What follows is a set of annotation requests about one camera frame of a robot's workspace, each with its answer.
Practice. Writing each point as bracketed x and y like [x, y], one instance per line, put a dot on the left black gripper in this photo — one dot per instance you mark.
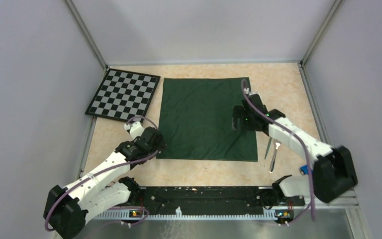
[160, 145]

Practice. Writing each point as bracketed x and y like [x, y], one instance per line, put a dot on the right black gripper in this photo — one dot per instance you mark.
[239, 111]

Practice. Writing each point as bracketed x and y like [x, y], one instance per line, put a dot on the dark green cloth napkin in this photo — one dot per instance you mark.
[196, 121]

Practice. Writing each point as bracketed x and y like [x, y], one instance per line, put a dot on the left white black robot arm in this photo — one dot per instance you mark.
[69, 208]

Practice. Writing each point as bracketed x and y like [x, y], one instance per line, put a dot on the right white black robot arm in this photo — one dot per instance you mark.
[330, 170]

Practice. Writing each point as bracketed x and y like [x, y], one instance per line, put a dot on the teal plastic spoon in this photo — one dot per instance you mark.
[268, 147]

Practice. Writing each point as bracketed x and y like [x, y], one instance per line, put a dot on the silver metal fork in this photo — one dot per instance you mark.
[273, 160]

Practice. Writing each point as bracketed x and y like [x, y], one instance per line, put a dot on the black grey checkerboard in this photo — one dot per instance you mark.
[123, 95]

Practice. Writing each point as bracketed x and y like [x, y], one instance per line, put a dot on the blue toy car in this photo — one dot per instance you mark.
[304, 170]

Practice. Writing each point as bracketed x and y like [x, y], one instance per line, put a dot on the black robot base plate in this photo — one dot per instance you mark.
[211, 201]

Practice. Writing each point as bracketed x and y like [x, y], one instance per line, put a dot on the white toothed cable rail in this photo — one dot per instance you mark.
[125, 215]

